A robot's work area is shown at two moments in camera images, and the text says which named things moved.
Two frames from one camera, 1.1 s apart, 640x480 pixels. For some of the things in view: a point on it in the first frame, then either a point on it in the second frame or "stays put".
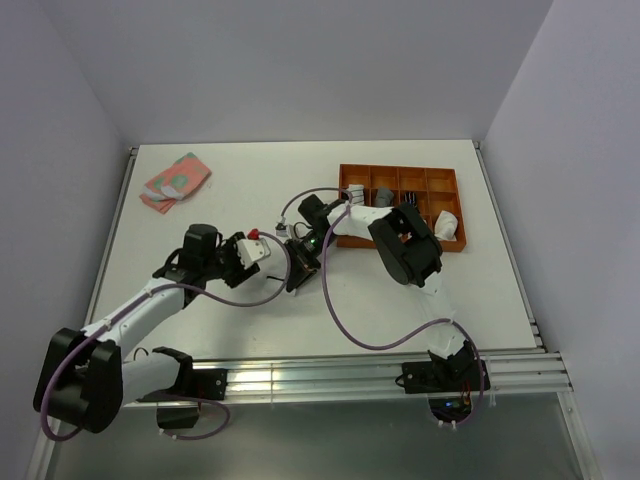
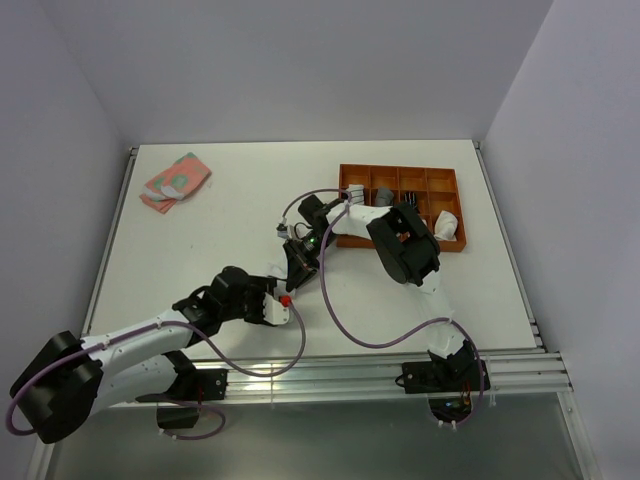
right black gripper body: x=304 y=254 stays put
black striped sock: x=411 y=197 stays put
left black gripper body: x=229 y=263 → x=250 y=305
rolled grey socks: x=384 y=196 stays put
